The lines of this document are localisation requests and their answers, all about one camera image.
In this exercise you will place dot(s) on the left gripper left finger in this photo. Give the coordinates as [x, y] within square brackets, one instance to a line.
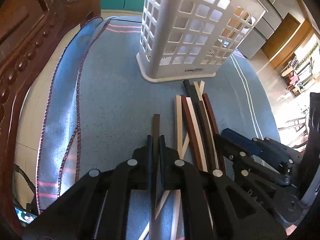
[142, 171]

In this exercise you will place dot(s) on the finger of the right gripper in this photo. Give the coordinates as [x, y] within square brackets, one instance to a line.
[239, 156]
[249, 146]

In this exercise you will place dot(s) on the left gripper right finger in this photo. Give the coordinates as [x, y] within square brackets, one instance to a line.
[170, 166]

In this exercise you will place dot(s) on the dark red chopstick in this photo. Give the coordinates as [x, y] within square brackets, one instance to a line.
[215, 131]
[187, 119]

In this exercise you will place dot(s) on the dark brown chopstick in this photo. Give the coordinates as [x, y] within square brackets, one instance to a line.
[153, 172]

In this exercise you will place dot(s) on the short cream chopstick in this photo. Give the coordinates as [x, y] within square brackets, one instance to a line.
[179, 144]

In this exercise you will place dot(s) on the long cream chopstick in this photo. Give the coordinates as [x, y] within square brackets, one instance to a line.
[200, 157]

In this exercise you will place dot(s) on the blue striped table cloth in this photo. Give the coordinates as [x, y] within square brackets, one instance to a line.
[100, 109]

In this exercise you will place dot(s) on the white plastic utensil basket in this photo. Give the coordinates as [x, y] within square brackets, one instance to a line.
[188, 39]

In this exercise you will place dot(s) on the grey drawer unit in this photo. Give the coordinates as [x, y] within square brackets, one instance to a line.
[266, 27]

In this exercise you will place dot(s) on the brown wooden chair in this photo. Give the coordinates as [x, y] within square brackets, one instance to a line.
[30, 32]

